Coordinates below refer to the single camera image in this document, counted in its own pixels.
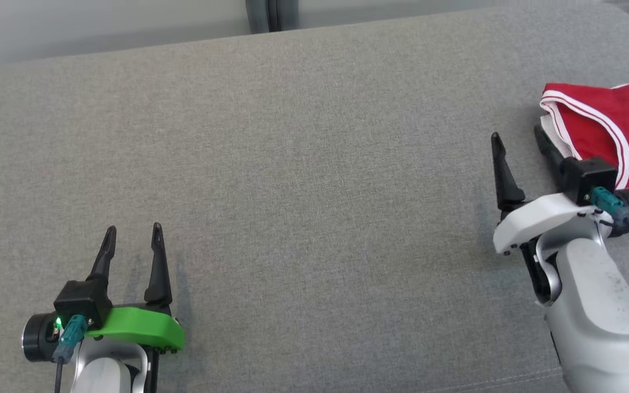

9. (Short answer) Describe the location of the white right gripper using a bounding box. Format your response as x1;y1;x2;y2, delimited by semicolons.
490;124;629;256

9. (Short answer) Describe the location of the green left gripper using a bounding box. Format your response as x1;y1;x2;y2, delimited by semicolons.
22;222;186;363

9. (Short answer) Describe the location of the red jersey with white sleeves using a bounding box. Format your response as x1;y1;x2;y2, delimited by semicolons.
539;80;629;213

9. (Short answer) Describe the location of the teal cable connector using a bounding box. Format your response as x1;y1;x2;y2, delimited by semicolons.
590;186;629;228
52;314;89;364

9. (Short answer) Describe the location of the grey metal partition post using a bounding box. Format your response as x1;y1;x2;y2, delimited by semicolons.
245;0;300;34

